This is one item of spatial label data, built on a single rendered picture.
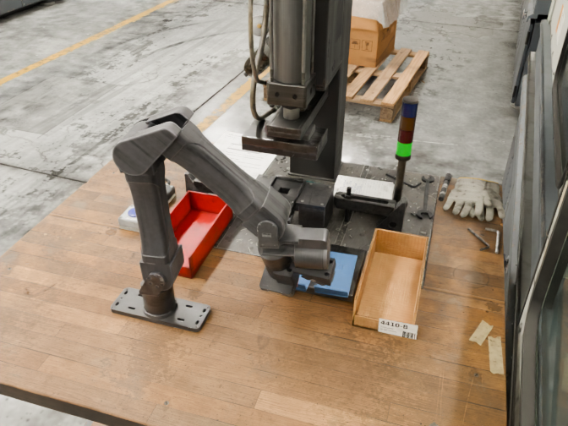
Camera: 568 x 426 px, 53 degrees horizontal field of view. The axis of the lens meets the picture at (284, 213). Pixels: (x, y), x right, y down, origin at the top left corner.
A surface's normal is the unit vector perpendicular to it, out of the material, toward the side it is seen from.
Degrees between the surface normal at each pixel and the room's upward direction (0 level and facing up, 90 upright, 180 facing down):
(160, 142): 90
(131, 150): 90
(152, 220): 90
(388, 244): 90
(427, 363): 0
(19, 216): 0
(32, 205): 0
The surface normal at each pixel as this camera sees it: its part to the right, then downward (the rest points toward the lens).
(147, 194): -0.13, 0.68
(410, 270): 0.00, -0.82
